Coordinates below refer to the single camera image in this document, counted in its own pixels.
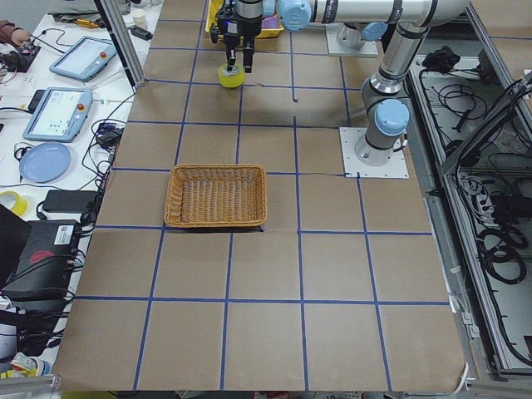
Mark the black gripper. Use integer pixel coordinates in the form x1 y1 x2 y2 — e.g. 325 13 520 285
209 0 264 73

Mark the yellow tape roll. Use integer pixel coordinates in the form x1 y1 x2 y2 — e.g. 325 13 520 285
0 191 28 217
218 63 245 88

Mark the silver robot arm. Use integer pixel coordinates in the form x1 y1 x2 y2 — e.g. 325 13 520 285
238 18 388 73
209 0 468 166

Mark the yellow tape roll on desk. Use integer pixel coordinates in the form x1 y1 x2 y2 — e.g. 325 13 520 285
0 191 28 217

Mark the yellow woven basket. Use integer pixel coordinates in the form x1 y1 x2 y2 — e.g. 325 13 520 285
205 1 283 43

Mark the brown wicker basket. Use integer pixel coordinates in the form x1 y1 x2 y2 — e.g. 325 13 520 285
164 165 267 229

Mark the upper teach pendant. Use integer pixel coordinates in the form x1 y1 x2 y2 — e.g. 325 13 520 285
49 36 117 81

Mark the teach pendant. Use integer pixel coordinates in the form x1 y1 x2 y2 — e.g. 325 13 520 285
49 36 117 81
22 87 93 143

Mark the lower teach pendant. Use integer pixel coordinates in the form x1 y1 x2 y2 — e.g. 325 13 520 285
22 87 93 143

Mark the blue plate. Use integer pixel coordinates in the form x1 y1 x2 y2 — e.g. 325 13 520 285
19 142 71 183

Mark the black power adapter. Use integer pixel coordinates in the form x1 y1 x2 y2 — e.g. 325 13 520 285
39 190 96 214

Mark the black laptop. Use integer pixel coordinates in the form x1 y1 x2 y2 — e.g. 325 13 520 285
1 206 80 301

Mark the aluminium frame post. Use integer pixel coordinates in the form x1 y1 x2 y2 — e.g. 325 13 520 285
95 0 145 88

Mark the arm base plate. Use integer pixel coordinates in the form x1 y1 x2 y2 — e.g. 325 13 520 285
339 127 409 179

